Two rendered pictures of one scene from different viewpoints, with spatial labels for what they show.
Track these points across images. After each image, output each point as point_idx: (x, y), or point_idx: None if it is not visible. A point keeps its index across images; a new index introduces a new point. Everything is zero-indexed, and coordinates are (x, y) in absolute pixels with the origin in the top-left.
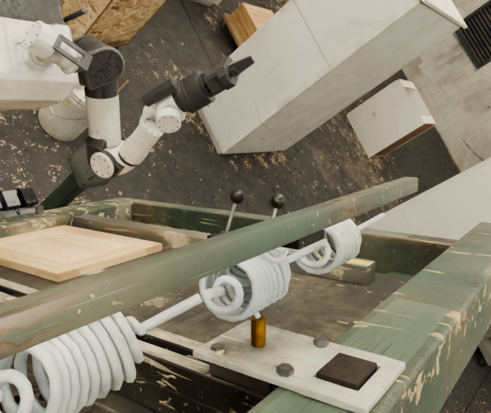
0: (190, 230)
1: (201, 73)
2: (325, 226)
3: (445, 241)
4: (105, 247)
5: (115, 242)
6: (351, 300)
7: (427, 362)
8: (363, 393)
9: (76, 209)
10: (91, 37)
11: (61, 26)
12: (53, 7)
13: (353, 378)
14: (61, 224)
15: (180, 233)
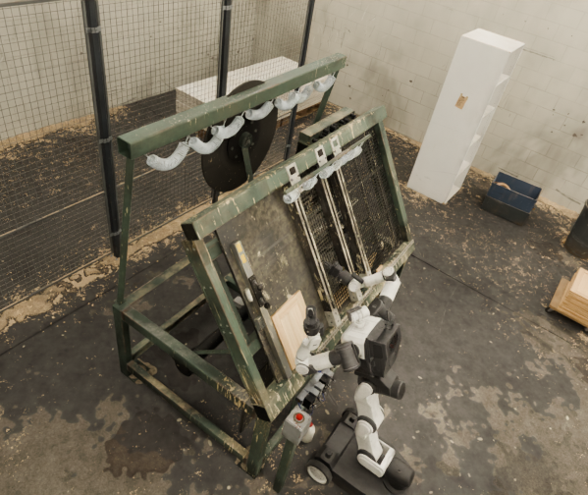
0: (261, 329)
1: (316, 326)
2: (310, 173)
3: (202, 248)
4: (286, 321)
5: (283, 326)
6: (244, 231)
7: (280, 168)
8: (294, 164)
9: (292, 385)
10: (356, 364)
11: (365, 337)
12: (373, 338)
13: (294, 167)
14: (294, 369)
15: (269, 316)
